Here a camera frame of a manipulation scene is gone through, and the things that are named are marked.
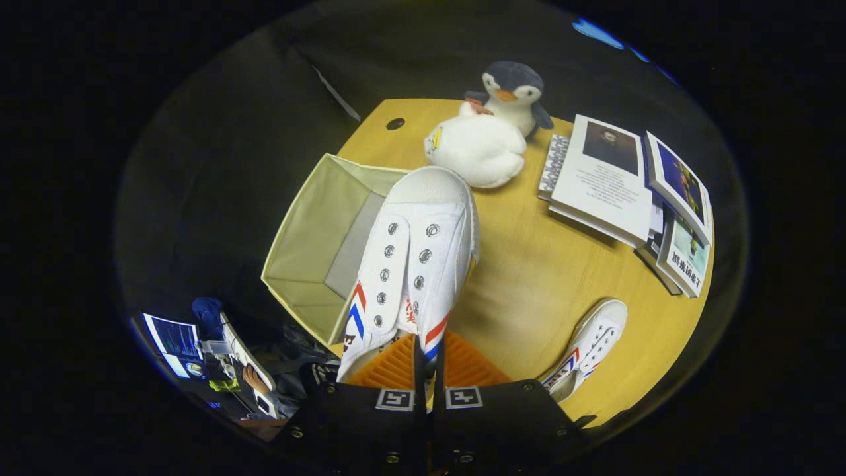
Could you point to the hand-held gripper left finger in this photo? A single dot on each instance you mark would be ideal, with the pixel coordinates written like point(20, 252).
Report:
point(420, 380)

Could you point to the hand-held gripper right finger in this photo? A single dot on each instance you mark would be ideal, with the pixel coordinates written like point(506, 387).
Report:
point(439, 380)

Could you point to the white striped canvas shoe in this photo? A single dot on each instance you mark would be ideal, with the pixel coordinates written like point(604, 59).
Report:
point(423, 225)
point(595, 337)

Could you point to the beige fabric storage box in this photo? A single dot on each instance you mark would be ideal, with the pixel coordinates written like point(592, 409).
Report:
point(310, 231)

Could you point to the dark bag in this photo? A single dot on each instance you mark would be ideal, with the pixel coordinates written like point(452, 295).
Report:
point(297, 357)

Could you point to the yellow-green object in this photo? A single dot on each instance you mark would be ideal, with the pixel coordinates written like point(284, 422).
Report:
point(226, 385)

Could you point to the blue cloth bundle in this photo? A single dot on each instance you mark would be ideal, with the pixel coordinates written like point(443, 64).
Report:
point(208, 314)

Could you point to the white duck plush toy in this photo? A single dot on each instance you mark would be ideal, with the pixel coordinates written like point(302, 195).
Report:
point(476, 152)

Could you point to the dark cover book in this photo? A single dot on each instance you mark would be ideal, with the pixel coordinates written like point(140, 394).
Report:
point(651, 261)

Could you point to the black white patterned notebook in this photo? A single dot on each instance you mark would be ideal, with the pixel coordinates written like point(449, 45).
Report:
point(554, 165)

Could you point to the white portrait cover book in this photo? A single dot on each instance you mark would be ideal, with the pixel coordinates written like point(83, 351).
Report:
point(595, 192)

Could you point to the computer monitor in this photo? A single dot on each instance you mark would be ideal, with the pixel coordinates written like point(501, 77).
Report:
point(173, 340)

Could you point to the plain white booklet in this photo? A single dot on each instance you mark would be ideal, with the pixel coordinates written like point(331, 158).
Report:
point(655, 218)

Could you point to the pale landscape cover book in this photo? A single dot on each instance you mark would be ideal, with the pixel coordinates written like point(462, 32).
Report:
point(687, 258)

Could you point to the grey penguin plush toy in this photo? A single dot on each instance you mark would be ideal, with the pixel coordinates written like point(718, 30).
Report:
point(515, 92)

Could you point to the thin grey pole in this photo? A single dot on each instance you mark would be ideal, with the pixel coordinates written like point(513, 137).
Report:
point(336, 94)

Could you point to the blue picture cover book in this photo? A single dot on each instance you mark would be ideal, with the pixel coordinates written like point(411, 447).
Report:
point(681, 182)

